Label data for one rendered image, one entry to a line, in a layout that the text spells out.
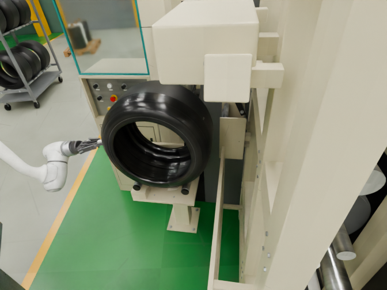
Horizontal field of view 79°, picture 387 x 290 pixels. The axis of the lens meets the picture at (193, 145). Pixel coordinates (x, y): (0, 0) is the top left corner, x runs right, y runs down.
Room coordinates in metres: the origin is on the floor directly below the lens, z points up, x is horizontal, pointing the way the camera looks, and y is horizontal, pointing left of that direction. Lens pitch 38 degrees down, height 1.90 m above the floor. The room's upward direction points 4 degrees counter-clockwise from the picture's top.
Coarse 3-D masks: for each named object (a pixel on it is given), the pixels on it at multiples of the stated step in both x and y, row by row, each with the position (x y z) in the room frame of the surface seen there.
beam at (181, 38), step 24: (192, 0) 0.97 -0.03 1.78; (216, 0) 0.93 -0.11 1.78; (240, 0) 0.89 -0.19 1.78; (168, 24) 0.60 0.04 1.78; (192, 24) 0.59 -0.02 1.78; (216, 24) 0.58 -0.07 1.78; (240, 24) 0.57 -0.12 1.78; (168, 48) 0.60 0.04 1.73; (192, 48) 0.59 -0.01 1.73; (216, 48) 0.57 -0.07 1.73; (240, 48) 0.56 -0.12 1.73; (168, 72) 0.60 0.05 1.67; (192, 72) 0.59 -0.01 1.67
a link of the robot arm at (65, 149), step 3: (66, 141) 1.12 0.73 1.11; (69, 141) 1.11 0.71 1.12; (72, 141) 1.11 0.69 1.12; (63, 144) 1.08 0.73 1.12; (66, 144) 1.08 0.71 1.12; (69, 144) 1.08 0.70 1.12; (60, 147) 1.08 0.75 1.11; (63, 147) 1.07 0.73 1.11; (66, 147) 1.06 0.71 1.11; (69, 147) 1.07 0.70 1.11; (63, 150) 1.06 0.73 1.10; (66, 150) 1.06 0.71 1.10; (69, 150) 1.05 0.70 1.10; (63, 153) 1.06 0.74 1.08; (66, 153) 1.05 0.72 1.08; (69, 153) 1.05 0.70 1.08; (72, 153) 1.06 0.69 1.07; (66, 156) 1.06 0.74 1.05; (69, 156) 1.07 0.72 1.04
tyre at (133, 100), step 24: (144, 96) 0.94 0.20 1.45; (168, 96) 0.95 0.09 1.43; (192, 96) 1.04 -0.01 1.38; (120, 120) 0.90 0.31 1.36; (144, 120) 0.87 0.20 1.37; (168, 120) 0.86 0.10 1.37; (192, 120) 0.87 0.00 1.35; (120, 144) 1.08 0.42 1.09; (144, 144) 1.17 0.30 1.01; (192, 144) 0.84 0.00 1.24; (120, 168) 0.91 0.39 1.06; (144, 168) 1.03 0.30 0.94; (168, 168) 1.05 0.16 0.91; (192, 168) 0.84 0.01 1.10
